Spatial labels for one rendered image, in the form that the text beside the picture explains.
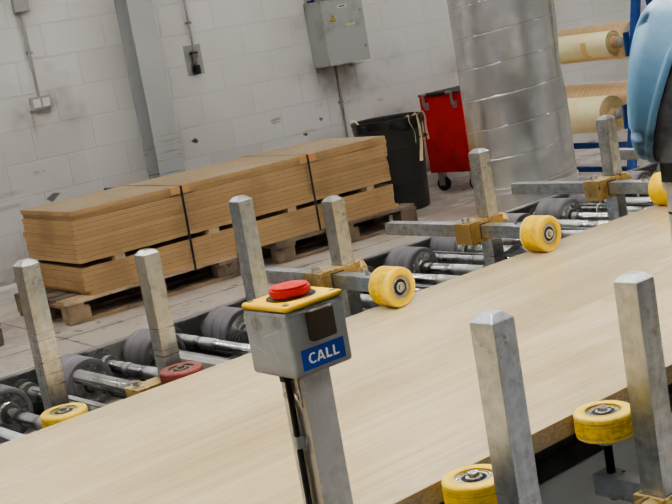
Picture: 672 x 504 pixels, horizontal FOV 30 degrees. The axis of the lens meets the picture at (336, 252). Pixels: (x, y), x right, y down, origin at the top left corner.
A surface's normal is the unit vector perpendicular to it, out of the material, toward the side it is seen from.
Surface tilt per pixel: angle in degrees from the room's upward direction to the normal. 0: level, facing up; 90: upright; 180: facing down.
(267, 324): 90
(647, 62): 73
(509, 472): 90
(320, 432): 90
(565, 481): 90
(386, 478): 0
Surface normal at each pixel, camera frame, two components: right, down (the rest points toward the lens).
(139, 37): 0.58, 0.04
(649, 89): -0.45, 0.29
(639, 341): -0.76, 0.24
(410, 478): -0.17, -0.97
